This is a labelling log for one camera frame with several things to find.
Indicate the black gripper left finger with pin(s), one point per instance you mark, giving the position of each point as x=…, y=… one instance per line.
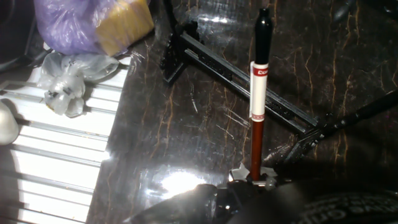
x=192, y=203

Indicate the yellow foam block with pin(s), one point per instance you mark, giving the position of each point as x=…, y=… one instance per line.
x=124, y=28

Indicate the thin black pole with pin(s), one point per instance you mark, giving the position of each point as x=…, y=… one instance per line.
x=367, y=110

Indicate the crumpled clear plastic bag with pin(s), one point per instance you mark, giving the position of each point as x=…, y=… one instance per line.
x=68, y=84

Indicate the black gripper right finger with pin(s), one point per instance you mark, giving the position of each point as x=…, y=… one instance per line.
x=269, y=179

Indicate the white rounded object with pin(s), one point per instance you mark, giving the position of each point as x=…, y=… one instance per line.
x=7, y=124

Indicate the purple plastic bag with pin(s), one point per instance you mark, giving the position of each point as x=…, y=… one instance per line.
x=62, y=28

